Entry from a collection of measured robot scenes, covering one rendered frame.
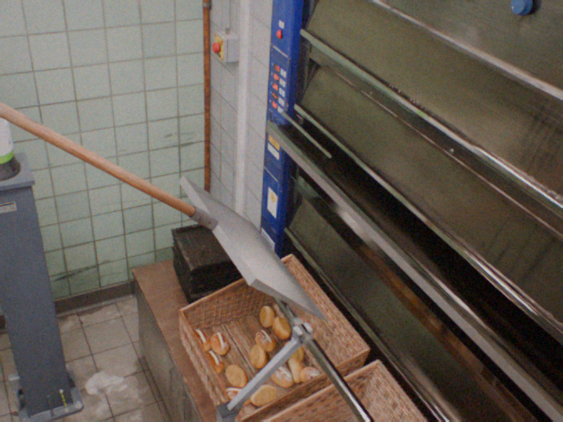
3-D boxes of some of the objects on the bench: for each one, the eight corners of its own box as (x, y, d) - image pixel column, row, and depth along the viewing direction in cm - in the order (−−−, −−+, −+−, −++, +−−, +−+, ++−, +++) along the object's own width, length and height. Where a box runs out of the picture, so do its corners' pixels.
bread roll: (298, 384, 224) (310, 383, 220) (298, 365, 227) (310, 363, 223) (317, 388, 231) (328, 387, 227) (316, 369, 233) (327, 367, 230)
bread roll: (266, 322, 250) (274, 313, 248) (277, 326, 254) (286, 317, 252) (274, 342, 243) (282, 332, 241) (286, 346, 247) (295, 336, 245)
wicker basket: (288, 303, 266) (293, 250, 250) (363, 403, 225) (374, 348, 210) (177, 337, 246) (174, 283, 230) (237, 455, 205) (239, 398, 190)
